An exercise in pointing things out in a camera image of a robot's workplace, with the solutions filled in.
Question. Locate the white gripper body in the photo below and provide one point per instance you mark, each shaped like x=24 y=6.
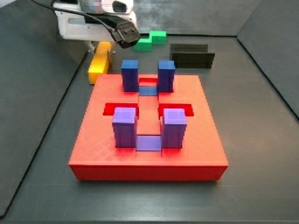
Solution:
x=75 y=14

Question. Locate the blue U-shaped block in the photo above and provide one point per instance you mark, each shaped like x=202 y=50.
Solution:
x=148 y=86

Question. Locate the green stepped block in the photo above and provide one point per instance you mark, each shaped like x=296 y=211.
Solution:
x=156 y=38

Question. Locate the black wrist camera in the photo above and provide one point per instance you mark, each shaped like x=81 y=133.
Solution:
x=121 y=29

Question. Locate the yellow rectangular bar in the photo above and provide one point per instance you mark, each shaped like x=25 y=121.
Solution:
x=100 y=61

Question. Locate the purple U-shaped block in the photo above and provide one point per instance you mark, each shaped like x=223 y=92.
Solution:
x=173 y=128

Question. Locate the black angle bracket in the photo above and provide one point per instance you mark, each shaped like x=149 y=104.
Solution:
x=191 y=56

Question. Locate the red slotted board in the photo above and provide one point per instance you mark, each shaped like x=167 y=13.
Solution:
x=99 y=160

